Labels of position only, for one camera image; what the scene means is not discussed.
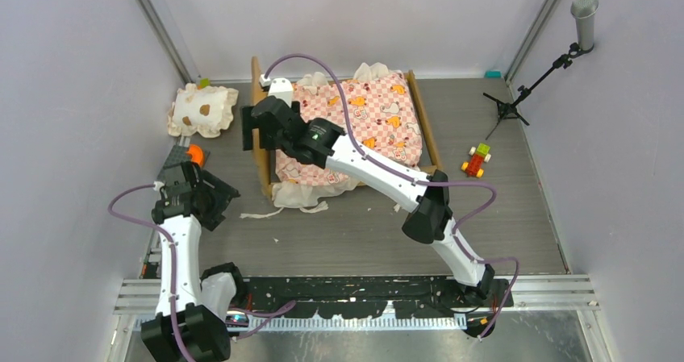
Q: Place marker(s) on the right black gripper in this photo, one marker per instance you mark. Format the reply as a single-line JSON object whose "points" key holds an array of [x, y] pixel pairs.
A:
{"points": [[248, 125]]}

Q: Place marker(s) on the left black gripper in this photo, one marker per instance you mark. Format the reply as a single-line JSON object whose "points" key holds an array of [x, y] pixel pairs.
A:
{"points": [[222, 194]]}

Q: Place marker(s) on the pink checkered duck mattress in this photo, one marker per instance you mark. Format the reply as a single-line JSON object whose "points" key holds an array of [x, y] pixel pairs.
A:
{"points": [[318, 98]]}

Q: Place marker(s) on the wooden pet bed frame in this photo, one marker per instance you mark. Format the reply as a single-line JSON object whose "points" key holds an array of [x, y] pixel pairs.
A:
{"points": [[259, 151]]}

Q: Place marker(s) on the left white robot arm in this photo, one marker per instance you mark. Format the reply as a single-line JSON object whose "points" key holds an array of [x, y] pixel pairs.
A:
{"points": [[189, 322]]}

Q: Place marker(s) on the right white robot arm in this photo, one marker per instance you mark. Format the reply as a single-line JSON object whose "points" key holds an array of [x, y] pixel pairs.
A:
{"points": [[424, 196]]}

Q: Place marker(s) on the orange curved toy block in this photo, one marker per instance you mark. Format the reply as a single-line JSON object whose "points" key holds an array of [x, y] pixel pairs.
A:
{"points": [[196, 155]]}

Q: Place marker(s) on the grey building baseplate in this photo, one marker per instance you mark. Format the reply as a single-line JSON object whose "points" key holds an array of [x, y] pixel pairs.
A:
{"points": [[177, 155]]}

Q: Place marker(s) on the white ruffled pillow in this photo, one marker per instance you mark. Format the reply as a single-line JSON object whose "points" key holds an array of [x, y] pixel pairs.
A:
{"points": [[207, 111]]}

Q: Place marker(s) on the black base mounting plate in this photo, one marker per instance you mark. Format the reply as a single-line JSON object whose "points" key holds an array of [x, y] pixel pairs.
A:
{"points": [[366, 297]]}

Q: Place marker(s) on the red toy block car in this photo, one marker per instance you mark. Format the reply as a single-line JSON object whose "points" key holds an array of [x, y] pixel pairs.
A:
{"points": [[479, 155]]}

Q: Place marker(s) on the teal small block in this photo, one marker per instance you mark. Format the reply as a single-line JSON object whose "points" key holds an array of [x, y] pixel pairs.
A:
{"points": [[494, 74]]}

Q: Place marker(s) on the black microphone stand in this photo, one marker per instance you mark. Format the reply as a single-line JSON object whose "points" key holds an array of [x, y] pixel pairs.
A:
{"points": [[509, 110]]}

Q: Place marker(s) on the grey microphone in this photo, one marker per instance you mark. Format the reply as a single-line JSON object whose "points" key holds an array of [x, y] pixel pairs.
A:
{"points": [[583, 12]]}

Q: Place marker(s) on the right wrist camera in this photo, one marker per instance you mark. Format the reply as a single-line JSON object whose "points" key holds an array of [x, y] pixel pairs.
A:
{"points": [[278, 87]]}

